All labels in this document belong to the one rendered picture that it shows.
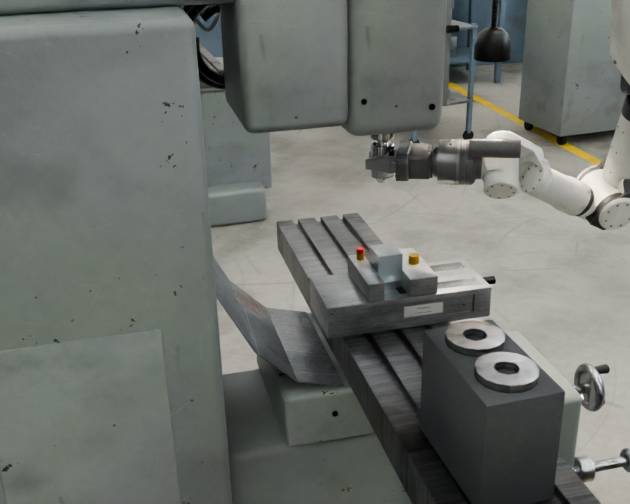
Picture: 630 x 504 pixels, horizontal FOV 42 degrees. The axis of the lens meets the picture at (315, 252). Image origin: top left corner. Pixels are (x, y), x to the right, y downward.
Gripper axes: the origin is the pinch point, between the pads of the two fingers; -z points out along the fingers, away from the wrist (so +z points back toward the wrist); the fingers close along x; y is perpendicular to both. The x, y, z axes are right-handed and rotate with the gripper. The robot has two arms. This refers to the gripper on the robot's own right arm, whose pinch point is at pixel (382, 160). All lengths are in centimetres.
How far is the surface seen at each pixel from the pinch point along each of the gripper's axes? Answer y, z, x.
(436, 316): 31.1, 11.8, 6.0
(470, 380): 14, 19, 56
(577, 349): 124, 62, -147
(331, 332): 31.2, -8.3, 15.2
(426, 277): 22.0, 9.6, 6.8
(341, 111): -13.7, -5.4, 15.8
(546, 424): 19, 30, 57
